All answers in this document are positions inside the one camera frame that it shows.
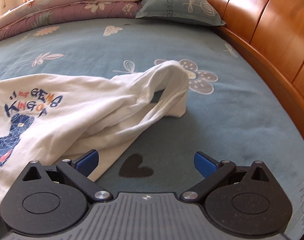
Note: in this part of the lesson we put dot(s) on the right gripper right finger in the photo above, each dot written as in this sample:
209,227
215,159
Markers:
240,200

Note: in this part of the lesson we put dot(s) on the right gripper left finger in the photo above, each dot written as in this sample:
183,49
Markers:
45,200

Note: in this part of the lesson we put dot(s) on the white printed sweatshirt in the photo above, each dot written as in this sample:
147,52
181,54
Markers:
46,116

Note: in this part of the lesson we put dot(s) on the blue floral bed sheet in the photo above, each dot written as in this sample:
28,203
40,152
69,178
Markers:
231,113

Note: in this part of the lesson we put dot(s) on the orange wooden headboard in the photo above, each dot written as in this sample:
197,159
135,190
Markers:
269,34

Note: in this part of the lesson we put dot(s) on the grey-green pillow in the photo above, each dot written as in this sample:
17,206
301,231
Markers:
198,12

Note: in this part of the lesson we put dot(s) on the pink floral folded quilt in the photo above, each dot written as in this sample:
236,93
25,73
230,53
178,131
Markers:
44,15

